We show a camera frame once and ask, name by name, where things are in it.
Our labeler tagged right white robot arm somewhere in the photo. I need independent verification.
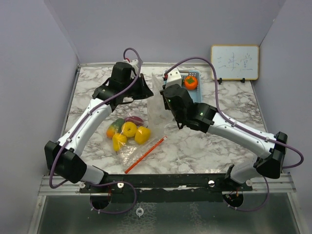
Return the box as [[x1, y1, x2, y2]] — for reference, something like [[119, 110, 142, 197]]
[[160, 84, 287, 191]]

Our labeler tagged orange persimmon with leaves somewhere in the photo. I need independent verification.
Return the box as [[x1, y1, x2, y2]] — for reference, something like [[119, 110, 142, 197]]
[[184, 76, 198, 90]]

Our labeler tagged small whiteboard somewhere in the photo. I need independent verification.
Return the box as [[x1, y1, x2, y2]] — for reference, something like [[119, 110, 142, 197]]
[[211, 44, 259, 80]]

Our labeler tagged red zipper clear bag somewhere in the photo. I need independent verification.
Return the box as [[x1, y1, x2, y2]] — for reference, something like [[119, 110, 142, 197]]
[[106, 116, 166, 174]]

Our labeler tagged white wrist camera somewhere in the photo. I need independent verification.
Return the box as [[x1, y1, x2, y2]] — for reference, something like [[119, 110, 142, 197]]
[[123, 58, 140, 71], [164, 68, 182, 87]]

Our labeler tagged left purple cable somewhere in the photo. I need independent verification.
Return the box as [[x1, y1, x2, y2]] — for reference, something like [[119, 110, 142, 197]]
[[49, 47, 137, 215]]

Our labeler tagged blue perforated plastic basket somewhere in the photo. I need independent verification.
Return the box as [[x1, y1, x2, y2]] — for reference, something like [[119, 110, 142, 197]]
[[179, 70, 202, 103]]

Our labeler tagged purple cable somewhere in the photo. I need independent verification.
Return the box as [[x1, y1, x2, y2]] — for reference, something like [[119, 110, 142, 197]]
[[163, 57, 304, 212], [49, 47, 137, 215]]

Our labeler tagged aluminium rail frame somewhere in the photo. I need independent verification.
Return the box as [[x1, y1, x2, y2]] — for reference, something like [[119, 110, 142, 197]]
[[39, 174, 296, 196]]

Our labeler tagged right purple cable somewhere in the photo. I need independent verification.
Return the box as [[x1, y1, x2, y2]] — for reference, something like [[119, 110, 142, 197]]
[[163, 57, 304, 212]]

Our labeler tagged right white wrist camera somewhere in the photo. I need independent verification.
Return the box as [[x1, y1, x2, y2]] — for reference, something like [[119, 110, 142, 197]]
[[164, 68, 182, 87]]

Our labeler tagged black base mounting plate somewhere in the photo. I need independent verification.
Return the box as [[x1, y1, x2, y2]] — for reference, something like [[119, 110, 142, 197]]
[[80, 173, 252, 203]]

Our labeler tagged clear bag white zipper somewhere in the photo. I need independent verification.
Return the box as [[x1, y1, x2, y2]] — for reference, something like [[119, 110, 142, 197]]
[[147, 73, 173, 134]]

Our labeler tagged green orange mango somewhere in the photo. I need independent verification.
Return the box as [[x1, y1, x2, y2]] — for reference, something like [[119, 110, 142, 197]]
[[106, 118, 125, 138]]

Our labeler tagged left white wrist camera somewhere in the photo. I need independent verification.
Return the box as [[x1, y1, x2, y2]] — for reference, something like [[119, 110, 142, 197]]
[[123, 58, 140, 71]]

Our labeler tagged yellow pear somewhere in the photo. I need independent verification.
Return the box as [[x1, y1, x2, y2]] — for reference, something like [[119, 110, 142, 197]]
[[112, 133, 127, 152], [121, 121, 137, 138]]

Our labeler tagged yellow bell pepper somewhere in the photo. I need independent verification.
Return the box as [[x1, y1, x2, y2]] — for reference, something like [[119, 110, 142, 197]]
[[135, 126, 151, 144]]

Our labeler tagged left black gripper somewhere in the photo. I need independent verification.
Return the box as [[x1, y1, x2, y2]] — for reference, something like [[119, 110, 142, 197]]
[[122, 74, 154, 100]]

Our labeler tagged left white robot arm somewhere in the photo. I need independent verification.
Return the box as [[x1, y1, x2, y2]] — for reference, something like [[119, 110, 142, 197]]
[[44, 59, 153, 193]]

